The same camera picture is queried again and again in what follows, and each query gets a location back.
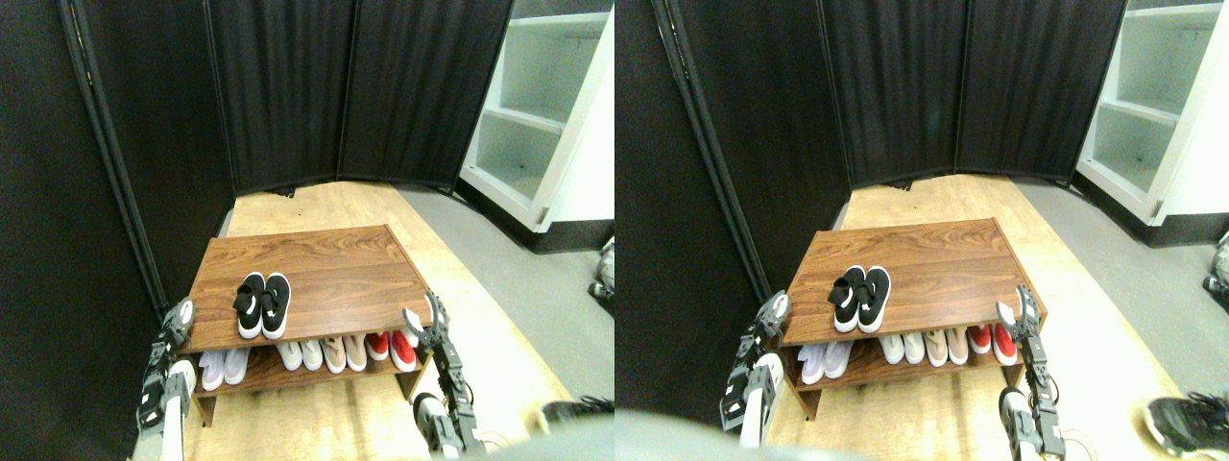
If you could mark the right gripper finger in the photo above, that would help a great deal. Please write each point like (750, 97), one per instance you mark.
(1006, 317)
(1027, 305)
(413, 325)
(438, 313)

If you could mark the black shoe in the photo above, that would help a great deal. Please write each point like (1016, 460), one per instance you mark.
(277, 307)
(875, 300)
(845, 300)
(249, 307)

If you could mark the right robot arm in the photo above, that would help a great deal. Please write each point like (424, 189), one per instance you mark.
(1042, 408)
(459, 403)

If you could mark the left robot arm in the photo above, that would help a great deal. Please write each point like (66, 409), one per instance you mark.
(754, 413)
(168, 423)

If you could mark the pale lilac shoe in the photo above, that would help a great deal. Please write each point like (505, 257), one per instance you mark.
(813, 365)
(838, 358)
(212, 370)
(236, 365)

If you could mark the beige shoe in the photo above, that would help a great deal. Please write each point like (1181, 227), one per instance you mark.
(935, 349)
(957, 346)
(355, 353)
(333, 355)

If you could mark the brown shoe rack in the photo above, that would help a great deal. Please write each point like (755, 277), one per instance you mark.
(326, 279)
(931, 269)

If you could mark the white shoe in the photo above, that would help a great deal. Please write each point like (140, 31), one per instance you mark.
(290, 357)
(914, 348)
(893, 350)
(312, 355)

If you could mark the grey and black object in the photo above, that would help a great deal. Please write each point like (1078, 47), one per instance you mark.
(1219, 274)
(605, 274)

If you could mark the black curtain stand pole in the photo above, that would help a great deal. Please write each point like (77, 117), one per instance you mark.
(117, 158)
(715, 158)

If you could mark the white shelf unit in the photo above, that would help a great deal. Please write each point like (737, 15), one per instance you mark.
(1200, 144)
(576, 144)

